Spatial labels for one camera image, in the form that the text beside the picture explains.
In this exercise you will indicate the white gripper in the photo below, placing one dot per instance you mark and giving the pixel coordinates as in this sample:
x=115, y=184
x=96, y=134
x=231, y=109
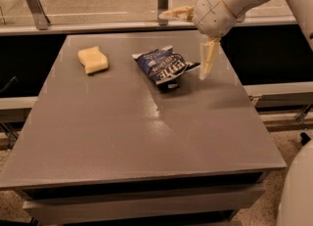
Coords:
x=211, y=15

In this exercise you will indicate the blue kettle chip bag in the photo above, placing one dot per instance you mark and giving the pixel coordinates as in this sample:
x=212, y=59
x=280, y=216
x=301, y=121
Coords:
x=163, y=65

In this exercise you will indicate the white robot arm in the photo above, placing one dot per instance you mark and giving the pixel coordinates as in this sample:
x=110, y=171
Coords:
x=296, y=202

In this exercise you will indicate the black rxbar chocolate bar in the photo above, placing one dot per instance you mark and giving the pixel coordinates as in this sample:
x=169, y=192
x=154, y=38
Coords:
x=168, y=86

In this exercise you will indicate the yellow sponge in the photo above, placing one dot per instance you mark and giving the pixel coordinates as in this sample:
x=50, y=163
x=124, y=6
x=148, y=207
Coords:
x=93, y=59

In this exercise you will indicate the right metal glass bracket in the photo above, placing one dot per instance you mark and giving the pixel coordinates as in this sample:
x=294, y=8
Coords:
x=241, y=18

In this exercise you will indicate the left metal glass bracket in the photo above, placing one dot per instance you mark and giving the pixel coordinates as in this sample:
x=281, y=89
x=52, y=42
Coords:
x=40, y=19

